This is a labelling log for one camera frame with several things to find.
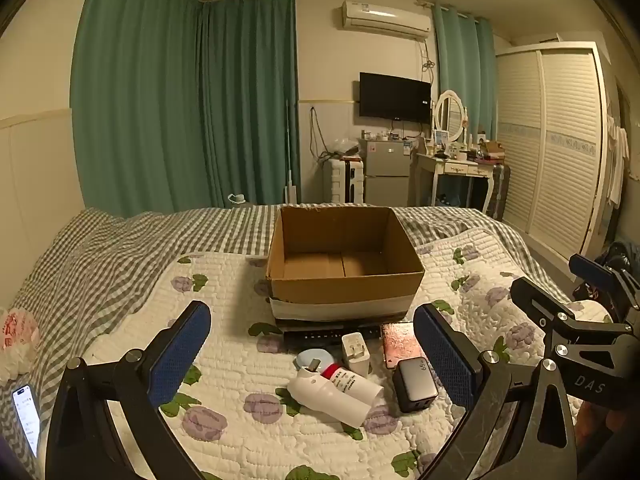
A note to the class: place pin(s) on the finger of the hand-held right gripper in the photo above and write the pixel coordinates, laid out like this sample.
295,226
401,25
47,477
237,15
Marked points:
537,302
592,267

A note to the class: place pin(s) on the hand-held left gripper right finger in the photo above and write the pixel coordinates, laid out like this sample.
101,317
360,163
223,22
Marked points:
445,365

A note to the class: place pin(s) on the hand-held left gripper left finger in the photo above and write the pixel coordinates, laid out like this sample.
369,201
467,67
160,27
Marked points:
180,355

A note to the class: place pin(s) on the black block charger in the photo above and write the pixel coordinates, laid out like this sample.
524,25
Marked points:
415,387

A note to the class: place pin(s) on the white plug charger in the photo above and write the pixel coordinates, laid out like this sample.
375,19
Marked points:
356,357

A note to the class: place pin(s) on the cardboard box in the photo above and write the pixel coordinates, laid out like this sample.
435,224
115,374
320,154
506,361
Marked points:
345,290

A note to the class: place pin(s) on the white plastic bottle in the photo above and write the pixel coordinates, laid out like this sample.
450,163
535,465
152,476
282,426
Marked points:
325,402

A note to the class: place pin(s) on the dark bag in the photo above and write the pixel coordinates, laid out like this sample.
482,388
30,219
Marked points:
620,257

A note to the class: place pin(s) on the phone with pink case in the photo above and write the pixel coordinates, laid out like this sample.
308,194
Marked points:
397,345

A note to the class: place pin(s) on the white floral quilt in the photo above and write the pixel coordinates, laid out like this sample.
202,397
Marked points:
240,375

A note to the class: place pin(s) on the white tube with red band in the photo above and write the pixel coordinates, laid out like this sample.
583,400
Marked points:
355,385

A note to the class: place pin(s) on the hanging white clothes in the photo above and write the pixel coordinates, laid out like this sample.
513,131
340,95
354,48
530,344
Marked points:
617,160

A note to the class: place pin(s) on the dark suitcase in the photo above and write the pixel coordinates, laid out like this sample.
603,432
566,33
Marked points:
500,190

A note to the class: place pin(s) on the white louvred wardrobe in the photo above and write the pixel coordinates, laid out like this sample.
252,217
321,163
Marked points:
555,150

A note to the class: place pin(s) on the grey checked bed sheet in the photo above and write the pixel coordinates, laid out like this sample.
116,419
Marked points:
100,260

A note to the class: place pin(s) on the light blue round case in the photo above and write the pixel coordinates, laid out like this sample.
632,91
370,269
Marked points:
306,357

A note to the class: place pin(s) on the white dressing table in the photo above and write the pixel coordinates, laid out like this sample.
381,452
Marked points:
450,166

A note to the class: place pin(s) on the smartphone with lit screen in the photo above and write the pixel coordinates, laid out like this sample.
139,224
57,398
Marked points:
27,420

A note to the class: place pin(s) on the clear water jug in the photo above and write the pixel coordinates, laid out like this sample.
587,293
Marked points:
237,199

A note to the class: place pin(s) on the grey small fridge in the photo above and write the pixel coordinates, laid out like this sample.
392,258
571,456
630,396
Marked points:
387,175

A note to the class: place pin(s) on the teal curtain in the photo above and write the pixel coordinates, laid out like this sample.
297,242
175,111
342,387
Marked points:
462,110
250,100
135,100

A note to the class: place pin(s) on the white oval mirror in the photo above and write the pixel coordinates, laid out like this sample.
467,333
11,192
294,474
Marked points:
450,112

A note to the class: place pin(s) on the white suitcase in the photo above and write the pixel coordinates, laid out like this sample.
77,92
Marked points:
340,182

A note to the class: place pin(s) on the white mop pole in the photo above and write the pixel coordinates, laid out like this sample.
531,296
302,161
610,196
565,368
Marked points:
289,160

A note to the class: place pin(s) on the clear plastic bag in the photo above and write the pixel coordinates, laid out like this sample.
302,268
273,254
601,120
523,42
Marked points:
345,146

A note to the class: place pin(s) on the white air conditioner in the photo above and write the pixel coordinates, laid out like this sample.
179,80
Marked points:
385,19

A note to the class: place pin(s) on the black wall television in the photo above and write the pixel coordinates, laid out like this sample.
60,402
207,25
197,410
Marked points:
395,96

